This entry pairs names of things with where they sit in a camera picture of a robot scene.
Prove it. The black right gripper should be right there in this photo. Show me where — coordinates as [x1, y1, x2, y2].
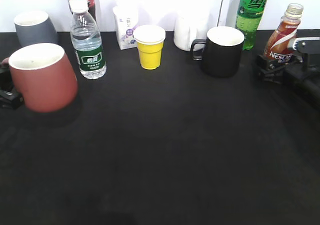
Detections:
[254, 37, 320, 105]

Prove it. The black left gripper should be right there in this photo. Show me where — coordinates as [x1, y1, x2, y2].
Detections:
[0, 67, 24, 110]

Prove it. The brown Nescafe coffee bottle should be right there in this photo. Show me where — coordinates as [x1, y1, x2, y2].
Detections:
[263, 3, 304, 64]

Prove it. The red ceramic mug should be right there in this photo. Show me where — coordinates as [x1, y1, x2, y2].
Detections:
[1, 43, 78, 113]

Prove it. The black ceramic mug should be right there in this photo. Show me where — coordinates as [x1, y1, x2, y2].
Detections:
[190, 26, 245, 78]

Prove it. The green sprite bottle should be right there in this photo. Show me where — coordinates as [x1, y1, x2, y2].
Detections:
[235, 0, 267, 50]

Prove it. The grey ceramic mug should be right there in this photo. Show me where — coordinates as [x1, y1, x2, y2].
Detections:
[13, 10, 59, 47]

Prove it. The white ceramic mug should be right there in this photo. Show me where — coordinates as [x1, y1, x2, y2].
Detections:
[173, 12, 209, 52]

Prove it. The clear water bottle green label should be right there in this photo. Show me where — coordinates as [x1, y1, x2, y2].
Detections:
[69, 0, 107, 80]

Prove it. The white milk carton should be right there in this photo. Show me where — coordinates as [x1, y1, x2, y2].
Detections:
[112, 1, 139, 50]

